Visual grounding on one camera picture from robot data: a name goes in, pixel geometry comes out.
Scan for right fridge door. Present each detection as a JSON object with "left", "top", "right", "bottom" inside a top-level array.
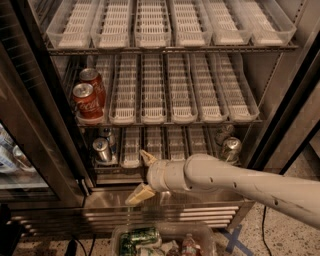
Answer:
[{"left": 247, "top": 32, "right": 320, "bottom": 171}]

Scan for top shelf tray five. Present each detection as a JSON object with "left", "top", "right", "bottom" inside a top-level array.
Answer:
[{"left": 203, "top": 0, "right": 252, "bottom": 46}]

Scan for coca-cola can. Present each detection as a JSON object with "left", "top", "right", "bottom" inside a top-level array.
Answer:
[
  {"left": 79, "top": 68, "right": 106, "bottom": 108},
  {"left": 72, "top": 83, "right": 103, "bottom": 119}
]

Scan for rear green soda can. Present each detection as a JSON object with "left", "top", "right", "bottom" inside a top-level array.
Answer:
[{"left": 214, "top": 124, "right": 235, "bottom": 145}]

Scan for green soda can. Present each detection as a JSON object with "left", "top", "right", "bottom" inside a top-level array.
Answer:
[
  {"left": 220, "top": 137, "right": 242, "bottom": 163},
  {"left": 214, "top": 124, "right": 235, "bottom": 145}
]

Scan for middle shelf tray six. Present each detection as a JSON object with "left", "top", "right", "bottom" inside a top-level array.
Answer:
[{"left": 212, "top": 53, "right": 260, "bottom": 122}]

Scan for stainless steel fridge body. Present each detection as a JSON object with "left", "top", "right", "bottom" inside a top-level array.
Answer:
[{"left": 9, "top": 0, "right": 320, "bottom": 238}]

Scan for redbull can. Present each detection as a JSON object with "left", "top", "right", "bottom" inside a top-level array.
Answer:
[
  {"left": 99, "top": 127, "right": 117, "bottom": 155},
  {"left": 92, "top": 137, "right": 112, "bottom": 162}
]

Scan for front green soda can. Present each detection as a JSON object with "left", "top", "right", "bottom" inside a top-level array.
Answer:
[{"left": 220, "top": 137, "right": 242, "bottom": 163}]

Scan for shelf tray five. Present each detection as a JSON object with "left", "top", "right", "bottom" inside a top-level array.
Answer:
[
  {"left": 190, "top": 54, "right": 229, "bottom": 123},
  {"left": 187, "top": 126, "right": 213, "bottom": 155},
  {"left": 203, "top": 0, "right": 252, "bottom": 46}
]

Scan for bottom shelf tray four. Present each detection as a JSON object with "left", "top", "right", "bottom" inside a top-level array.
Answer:
[{"left": 167, "top": 126, "right": 188, "bottom": 161}]

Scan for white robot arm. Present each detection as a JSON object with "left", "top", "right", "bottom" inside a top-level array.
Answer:
[{"left": 125, "top": 150, "right": 320, "bottom": 229}]

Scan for middle shelf tray three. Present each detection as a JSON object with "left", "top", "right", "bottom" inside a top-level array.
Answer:
[{"left": 141, "top": 54, "right": 167, "bottom": 124}]

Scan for bottom shelf tray three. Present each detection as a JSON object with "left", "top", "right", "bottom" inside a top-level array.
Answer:
[{"left": 144, "top": 127, "right": 165, "bottom": 159}]

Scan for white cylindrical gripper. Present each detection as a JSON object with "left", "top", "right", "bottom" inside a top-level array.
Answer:
[{"left": 125, "top": 150, "right": 187, "bottom": 206}]

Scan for top shelf tray one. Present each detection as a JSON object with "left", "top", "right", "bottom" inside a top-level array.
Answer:
[{"left": 46, "top": 0, "right": 99, "bottom": 49}]

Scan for blue tape cross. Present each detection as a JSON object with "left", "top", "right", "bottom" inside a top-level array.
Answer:
[{"left": 220, "top": 224, "right": 253, "bottom": 256}]

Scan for shelf tray one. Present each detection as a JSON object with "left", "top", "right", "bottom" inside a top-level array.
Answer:
[
  {"left": 76, "top": 55, "right": 113, "bottom": 125},
  {"left": 94, "top": 127, "right": 122, "bottom": 167},
  {"left": 46, "top": 0, "right": 99, "bottom": 49}
]

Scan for bottom shelf tray two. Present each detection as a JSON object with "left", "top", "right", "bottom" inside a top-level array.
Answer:
[{"left": 120, "top": 127, "right": 141, "bottom": 168}]

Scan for top shelf tray three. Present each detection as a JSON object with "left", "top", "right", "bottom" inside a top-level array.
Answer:
[{"left": 134, "top": 0, "right": 171, "bottom": 48}]

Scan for top shelf tray four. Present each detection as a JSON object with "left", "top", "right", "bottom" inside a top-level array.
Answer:
[{"left": 168, "top": 0, "right": 213, "bottom": 47}]

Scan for middle shelf tray four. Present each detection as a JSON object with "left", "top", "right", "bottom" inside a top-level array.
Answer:
[{"left": 166, "top": 54, "right": 198, "bottom": 124}]

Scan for middle shelf tray two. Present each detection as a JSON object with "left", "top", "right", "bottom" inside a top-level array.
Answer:
[{"left": 109, "top": 55, "right": 137, "bottom": 125}]

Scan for front coca-cola can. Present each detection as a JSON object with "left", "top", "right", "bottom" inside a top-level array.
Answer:
[{"left": 72, "top": 83, "right": 103, "bottom": 119}]

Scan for green can in bin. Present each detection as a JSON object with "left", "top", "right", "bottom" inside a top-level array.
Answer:
[{"left": 118, "top": 227, "right": 160, "bottom": 256}]

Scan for bottom shelf tray one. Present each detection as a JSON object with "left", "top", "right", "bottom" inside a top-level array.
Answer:
[{"left": 94, "top": 127, "right": 122, "bottom": 167}]

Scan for left glass fridge door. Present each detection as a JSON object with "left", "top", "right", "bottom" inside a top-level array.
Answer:
[{"left": 0, "top": 0, "right": 86, "bottom": 209}]

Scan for shelf tray two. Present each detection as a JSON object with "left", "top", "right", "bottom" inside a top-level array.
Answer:
[
  {"left": 90, "top": 0, "right": 133, "bottom": 49},
  {"left": 120, "top": 127, "right": 141, "bottom": 168},
  {"left": 109, "top": 55, "right": 137, "bottom": 125}
]

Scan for red bottle in bin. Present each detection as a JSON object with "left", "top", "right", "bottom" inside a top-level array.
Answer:
[{"left": 181, "top": 233, "right": 202, "bottom": 256}]

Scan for top shelf tray two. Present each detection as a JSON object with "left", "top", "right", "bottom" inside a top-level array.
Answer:
[{"left": 90, "top": 0, "right": 133, "bottom": 49}]

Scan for middle shelf tray five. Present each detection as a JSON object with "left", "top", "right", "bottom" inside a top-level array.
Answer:
[{"left": 190, "top": 54, "right": 229, "bottom": 123}]

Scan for top shelf tray six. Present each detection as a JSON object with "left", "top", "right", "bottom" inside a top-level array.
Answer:
[{"left": 238, "top": 0, "right": 296, "bottom": 46}]

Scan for shelf tray three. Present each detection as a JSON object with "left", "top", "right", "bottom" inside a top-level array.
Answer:
[
  {"left": 144, "top": 127, "right": 165, "bottom": 159},
  {"left": 141, "top": 54, "right": 167, "bottom": 124},
  {"left": 134, "top": 0, "right": 171, "bottom": 48}
]

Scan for shelf tray four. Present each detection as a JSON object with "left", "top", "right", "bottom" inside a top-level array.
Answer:
[
  {"left": 167, "top": 126, "right": 188, "bottom": 161},
  {"left": 166, "top": 54, "right": 198, "bottom": 124},
  {"left": 168, "top": 0, "right": 213, "bottom": 47}
]

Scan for black cables at floor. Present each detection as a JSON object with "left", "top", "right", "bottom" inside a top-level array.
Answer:
[{"left": 64, "top": 234, "right": 98, "bottom": 256}]

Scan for rear coca-cola can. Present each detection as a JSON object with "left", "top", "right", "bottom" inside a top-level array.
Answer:
[{"left": 79, "top": 68, "right": 106, "bottom": 108}]

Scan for bottom shelf tray six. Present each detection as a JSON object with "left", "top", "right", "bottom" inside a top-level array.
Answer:
[{"left": 209, "top": 125, "right": 240, "bottom": 166}]

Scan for middle shelf tray one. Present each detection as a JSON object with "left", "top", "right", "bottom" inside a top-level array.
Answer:
[{"left": 76, "top": 55, "right": 113, "bottom": 125}]

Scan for shelf tray six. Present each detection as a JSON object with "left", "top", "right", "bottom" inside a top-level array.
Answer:
[
  {"left": 212, "top": 53, "right": 260, "bottom": 122},
  {"left": 209, "top": 125, "right": 240, "bottom": 166},
  {"left": 238, "top": 0, "right": 296, "bottom": 46}
]

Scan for bottom shelf tray five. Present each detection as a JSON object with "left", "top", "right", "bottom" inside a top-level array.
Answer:
[{"left": 187, "top": 126, "right": 213, "bottom": 155}]

